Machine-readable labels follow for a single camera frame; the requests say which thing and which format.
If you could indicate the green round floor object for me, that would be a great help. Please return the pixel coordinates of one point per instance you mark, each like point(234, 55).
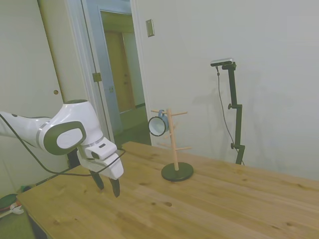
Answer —
point(7, 202)

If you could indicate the white plastic floor object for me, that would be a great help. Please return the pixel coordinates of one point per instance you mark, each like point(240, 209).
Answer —
point(17, 209)

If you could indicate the brown wooden hallway door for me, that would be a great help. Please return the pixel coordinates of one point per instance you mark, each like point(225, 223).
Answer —
point(119, 74)

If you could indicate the grey exterior stereo camera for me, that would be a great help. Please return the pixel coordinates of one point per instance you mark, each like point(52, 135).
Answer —
point(222, 61)

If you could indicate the wooden mug tree black base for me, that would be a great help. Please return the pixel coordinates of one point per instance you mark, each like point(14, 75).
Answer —
point(175, 174)

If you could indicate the white room door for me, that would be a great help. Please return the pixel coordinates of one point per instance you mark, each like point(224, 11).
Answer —
point(27, 62)

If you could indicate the metal wall switch plate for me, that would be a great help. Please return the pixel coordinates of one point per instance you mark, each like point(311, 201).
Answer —
point(149, 28)

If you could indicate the blue enamel mug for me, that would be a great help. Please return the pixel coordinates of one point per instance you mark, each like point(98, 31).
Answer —
point(166, 124)

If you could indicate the brass door hinge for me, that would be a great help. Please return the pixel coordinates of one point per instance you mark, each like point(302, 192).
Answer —
point(97, 77)

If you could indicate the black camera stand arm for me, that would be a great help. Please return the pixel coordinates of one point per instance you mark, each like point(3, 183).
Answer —
point(238, 119)

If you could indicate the black wall plug box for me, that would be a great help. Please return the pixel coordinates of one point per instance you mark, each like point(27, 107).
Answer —
point(72, 158)

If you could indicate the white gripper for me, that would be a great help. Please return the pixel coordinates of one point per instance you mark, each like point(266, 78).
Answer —
point(113, 168)

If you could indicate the white door frame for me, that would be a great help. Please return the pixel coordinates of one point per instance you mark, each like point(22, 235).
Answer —
point(139, 74)

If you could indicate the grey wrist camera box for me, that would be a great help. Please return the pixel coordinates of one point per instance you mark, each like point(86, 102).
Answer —
point(102, 150)

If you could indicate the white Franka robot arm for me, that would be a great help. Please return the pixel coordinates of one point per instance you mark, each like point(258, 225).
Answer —
point(72, 117)

